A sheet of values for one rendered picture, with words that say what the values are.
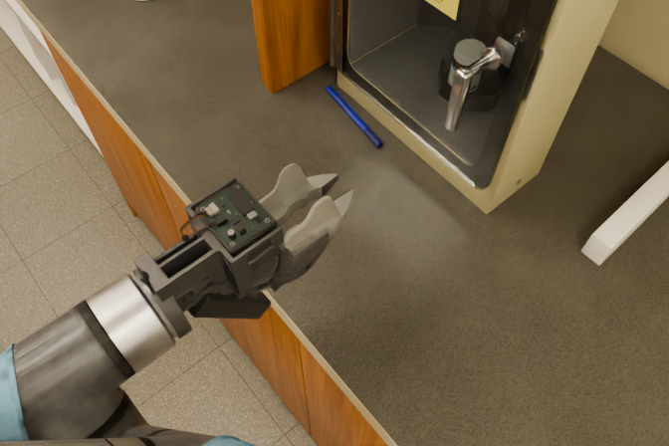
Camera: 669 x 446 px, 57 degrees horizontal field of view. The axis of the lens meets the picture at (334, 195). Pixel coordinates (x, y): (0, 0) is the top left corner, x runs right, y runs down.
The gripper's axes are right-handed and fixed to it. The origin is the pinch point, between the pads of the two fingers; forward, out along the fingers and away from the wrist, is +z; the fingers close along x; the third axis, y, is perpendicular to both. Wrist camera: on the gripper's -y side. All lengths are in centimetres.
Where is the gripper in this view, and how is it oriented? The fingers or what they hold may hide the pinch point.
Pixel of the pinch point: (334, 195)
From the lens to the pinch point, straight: 61.7
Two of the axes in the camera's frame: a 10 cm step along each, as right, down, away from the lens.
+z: 7.7, -5.3, 3.6
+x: -6.4, -6.3, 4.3
